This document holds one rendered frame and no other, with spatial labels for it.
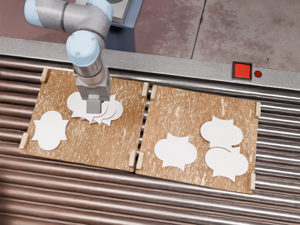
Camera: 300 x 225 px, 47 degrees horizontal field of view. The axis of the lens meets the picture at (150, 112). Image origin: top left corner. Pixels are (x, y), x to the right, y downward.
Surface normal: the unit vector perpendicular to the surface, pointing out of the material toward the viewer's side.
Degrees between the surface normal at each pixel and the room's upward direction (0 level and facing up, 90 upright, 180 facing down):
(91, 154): 0
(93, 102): 27
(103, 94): 90
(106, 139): 0
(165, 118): 0
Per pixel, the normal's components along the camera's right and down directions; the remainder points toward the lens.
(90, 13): 0.01, -0.37
